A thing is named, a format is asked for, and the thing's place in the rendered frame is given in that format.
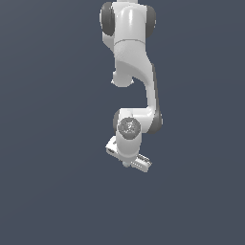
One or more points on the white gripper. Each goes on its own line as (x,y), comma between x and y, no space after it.
(140,162)

